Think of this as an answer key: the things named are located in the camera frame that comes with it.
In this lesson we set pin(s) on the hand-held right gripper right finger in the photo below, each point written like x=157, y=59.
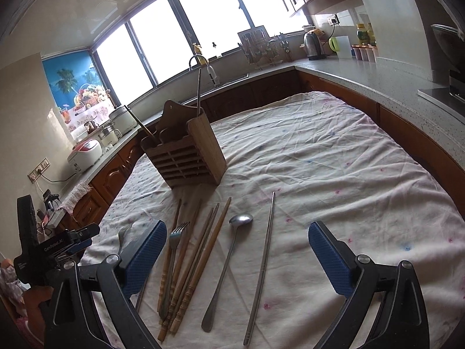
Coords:
x=330, y=258

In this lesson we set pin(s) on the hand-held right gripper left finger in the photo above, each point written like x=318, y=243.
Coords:
x=145, y=258

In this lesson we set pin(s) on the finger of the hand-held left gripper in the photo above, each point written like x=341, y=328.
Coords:
x=78, y=246
x=87, y=231

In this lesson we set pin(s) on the metal fork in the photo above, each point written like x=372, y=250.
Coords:
x=174, y=241

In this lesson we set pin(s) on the metal chopstick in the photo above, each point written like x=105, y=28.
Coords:
x=265, y=261
x=261, y=261

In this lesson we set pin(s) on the long metal spoon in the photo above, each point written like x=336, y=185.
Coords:
x=241, y=219

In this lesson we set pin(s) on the wooden utensil holder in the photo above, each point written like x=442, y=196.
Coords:
x=189, y=160

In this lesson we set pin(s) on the pink lace cloth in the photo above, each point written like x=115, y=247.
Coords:
x=76, y=194

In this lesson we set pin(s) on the black phone holder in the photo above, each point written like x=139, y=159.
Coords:
x=49, y=200

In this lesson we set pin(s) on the pink white rice cooker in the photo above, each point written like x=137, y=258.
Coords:
x=85, y=152

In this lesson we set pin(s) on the white floral tablecloth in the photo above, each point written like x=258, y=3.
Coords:
x=308, y=160

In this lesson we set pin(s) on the long metal utensil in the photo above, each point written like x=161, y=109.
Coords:
x=198, y=91

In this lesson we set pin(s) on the metal kitchen faucet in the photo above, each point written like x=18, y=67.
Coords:
x=210, y=74

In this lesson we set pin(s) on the gas stove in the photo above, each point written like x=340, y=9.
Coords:
x=441, y=94

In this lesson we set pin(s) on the kitchen sink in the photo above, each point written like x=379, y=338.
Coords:
x=234, y=79

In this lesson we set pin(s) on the green white pitcher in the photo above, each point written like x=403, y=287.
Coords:
x=341, y=47

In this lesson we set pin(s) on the yellow dish soap bottle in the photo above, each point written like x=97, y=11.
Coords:
x=197, y=49

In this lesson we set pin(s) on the steel electric kettle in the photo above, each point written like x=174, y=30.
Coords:
x=313, y=43

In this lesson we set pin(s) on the yellow lidded bottle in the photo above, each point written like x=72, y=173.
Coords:
x=361, y=33

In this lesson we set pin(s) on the metal dish rack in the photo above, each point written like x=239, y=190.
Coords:
x=254, y=41

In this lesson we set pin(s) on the kitchen window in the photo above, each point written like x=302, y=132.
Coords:
x=203, y=18

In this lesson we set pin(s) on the black wok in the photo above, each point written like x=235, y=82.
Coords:
x=448, y=40

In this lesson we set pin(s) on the triple wall outlet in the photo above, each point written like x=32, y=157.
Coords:
x=39, y=169

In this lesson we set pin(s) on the blue beach wall poster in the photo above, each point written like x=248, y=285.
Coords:
x=65, y=80

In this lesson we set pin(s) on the single wall outlet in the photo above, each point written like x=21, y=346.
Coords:
x=332, y=19

